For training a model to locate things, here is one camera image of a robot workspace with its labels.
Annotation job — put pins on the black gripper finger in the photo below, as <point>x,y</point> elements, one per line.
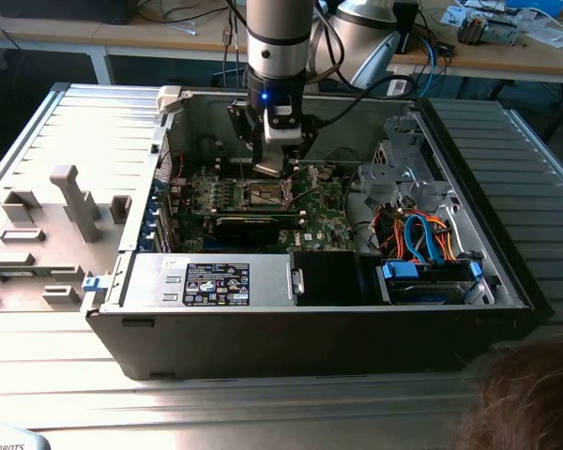
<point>309,131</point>
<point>244,126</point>

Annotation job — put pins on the silver CPU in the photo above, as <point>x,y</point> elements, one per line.
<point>268,168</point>

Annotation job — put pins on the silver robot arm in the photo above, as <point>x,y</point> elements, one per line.
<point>277,28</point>

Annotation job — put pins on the metal CPU socket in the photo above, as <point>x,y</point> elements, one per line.
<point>263,194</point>

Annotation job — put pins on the beige case latch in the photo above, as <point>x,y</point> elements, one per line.
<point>169,98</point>

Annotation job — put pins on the grey metal disk bay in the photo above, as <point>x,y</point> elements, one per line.
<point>380,180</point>

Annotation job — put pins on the perforated metal drive cage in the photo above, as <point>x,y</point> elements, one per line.
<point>399,129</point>

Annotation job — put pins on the black graphics card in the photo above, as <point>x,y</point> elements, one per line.
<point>246,229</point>

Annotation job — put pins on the green motherboard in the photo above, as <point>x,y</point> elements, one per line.
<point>328,234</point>

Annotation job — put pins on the grey power supply unit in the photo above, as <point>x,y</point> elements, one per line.
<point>159,281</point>

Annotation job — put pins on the black finned heatsink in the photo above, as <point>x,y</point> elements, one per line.
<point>471,30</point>

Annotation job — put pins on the hard disk in blue carrier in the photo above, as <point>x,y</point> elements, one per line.
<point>422,290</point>

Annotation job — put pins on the wooden desk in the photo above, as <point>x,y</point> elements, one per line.
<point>497,58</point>
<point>51,33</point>

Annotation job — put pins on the black PC case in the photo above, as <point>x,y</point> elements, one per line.
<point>286,347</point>

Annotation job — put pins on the blue case latch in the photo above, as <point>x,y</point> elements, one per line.
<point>93,285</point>

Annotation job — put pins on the black desktop device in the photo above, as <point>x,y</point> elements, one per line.
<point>51,9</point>

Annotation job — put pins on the grey parts rack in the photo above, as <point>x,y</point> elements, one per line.
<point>51,262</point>

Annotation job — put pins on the blue plastic box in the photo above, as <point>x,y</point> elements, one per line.
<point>535,5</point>

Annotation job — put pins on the green RAM stick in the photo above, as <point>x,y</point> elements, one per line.
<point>14,274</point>

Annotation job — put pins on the person's head with brown hair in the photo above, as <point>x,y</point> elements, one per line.
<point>535,398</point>

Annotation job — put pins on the pale blue teach pendant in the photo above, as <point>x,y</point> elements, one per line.
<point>9,440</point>

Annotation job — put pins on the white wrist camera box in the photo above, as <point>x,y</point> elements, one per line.
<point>281,133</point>

